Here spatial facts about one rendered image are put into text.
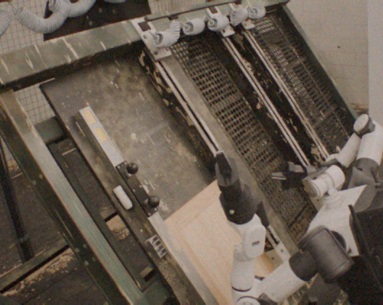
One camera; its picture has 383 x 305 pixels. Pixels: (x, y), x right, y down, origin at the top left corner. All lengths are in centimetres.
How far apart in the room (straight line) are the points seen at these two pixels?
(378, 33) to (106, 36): 403
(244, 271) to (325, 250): 25
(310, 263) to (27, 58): 104
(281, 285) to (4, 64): 104
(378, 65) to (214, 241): 402
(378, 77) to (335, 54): 178
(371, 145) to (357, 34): 524
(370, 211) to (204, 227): 63
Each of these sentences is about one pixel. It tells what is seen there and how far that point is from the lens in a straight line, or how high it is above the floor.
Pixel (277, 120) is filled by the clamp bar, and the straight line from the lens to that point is 225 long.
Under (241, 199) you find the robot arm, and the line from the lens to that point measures 122.
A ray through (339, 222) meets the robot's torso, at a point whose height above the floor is 135.
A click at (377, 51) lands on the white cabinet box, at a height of 110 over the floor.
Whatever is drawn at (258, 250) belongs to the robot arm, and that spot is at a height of 134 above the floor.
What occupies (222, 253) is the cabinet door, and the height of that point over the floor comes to 111.
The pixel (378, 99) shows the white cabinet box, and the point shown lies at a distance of 553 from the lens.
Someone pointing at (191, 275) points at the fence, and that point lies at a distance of 157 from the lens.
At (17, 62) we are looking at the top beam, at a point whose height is 191.
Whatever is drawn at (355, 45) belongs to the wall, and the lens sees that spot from 698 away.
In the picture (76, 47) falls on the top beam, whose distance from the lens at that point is 161.
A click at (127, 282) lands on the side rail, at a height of 126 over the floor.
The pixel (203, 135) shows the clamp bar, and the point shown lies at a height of 147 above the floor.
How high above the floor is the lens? 207
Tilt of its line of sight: 21 degrees down
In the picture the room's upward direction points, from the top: 7 degrees counter-clockwise
